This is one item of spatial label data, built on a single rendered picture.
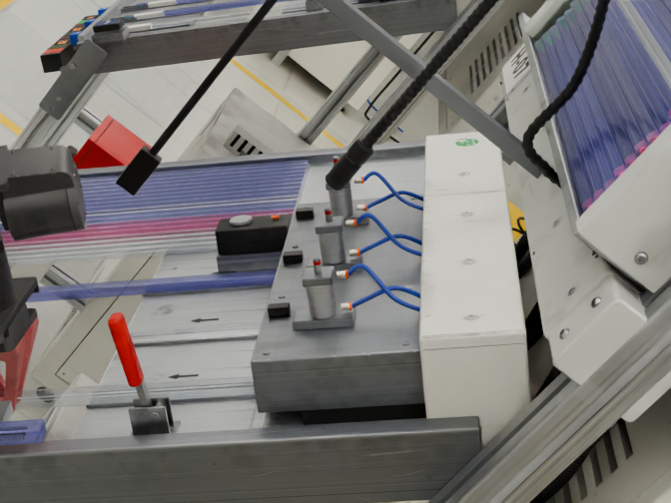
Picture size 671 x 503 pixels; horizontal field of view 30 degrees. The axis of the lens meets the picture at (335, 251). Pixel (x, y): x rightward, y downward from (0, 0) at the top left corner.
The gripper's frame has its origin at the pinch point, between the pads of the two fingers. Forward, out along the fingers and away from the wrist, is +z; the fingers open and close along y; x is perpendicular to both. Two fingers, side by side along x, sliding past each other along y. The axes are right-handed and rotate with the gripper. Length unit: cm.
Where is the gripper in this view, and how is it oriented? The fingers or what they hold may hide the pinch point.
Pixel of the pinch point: (7, 399)
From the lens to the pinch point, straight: 112.1
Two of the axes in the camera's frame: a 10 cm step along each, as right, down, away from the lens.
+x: -9.9, 0.8, 1.3
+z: 1.3, 9.1, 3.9
